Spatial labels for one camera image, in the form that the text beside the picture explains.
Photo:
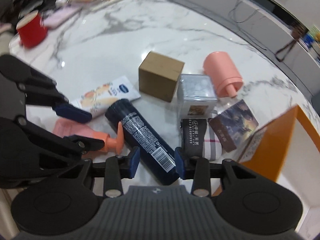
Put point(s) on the white hand cream tube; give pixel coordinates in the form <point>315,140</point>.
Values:
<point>98,100</point>

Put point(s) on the pink flat case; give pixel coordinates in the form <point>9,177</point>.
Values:
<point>60,16</point>

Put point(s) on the black plaid pouch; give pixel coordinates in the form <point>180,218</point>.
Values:
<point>199,139</point>

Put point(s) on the brown cardboard cube box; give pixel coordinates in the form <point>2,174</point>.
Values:
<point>158,76</point>

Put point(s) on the pink pump bottle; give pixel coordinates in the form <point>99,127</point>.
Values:
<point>67,128</point>

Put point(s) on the pink cylindrical dispenser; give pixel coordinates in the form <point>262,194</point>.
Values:
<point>223,73</point>

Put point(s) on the dark blue spray can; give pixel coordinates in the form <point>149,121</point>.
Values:
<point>155,153</point>

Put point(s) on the brown camera with strap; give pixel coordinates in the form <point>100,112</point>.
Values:
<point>298,31</point>

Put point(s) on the red mug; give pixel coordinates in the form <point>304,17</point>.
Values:
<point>31,29</point>

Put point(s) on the teddy bear picture items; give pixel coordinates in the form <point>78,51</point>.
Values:
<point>310,37</point>

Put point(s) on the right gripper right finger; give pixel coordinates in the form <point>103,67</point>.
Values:
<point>195,168</point>

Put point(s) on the clear plastic cube box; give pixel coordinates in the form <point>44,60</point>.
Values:
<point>196,97</point>

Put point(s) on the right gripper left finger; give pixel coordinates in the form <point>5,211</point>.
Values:
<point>118,168</point>

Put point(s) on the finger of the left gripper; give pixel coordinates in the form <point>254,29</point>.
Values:
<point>85,143</point>
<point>68,111</point>

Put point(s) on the dark illustrated card box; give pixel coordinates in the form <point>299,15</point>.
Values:
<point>234,125</point>

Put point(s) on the orange storage box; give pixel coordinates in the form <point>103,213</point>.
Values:
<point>268,147</point>

